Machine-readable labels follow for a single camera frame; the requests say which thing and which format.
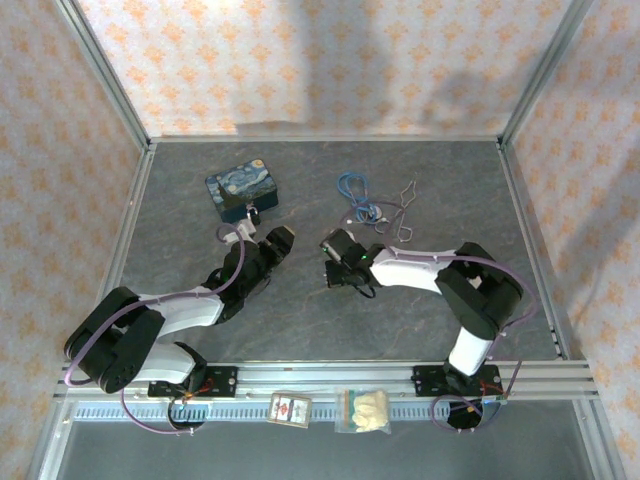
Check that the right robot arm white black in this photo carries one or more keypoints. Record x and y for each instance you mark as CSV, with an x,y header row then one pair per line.
x,y
410,270

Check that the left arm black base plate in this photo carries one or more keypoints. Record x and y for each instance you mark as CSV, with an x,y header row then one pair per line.
x,y
222,380

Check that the aluminium side rail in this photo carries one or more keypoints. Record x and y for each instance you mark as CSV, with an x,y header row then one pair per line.
x,y
135,200
539,250

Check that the playing card box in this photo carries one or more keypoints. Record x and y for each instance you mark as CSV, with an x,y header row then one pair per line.
x,y
290,410

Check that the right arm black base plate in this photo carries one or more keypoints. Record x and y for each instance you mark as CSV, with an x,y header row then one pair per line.
x,y
427,380

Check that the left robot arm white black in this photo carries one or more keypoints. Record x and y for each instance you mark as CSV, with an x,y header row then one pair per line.
x,y
175,310

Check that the wide aluminium mounting rail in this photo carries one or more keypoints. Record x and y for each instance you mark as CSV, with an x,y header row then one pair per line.
x,y
325,375

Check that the aluminium rail short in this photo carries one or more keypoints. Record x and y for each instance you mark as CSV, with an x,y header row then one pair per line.
x,y
325,138

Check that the starry night painted box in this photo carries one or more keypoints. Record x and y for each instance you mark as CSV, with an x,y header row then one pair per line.
x,y
240,182

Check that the aluminium frame post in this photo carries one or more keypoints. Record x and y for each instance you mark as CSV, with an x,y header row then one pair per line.
x,y
107,75
542,75

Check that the clear bag of pale pieces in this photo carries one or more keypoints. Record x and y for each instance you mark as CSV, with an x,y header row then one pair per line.
x,y
367,410

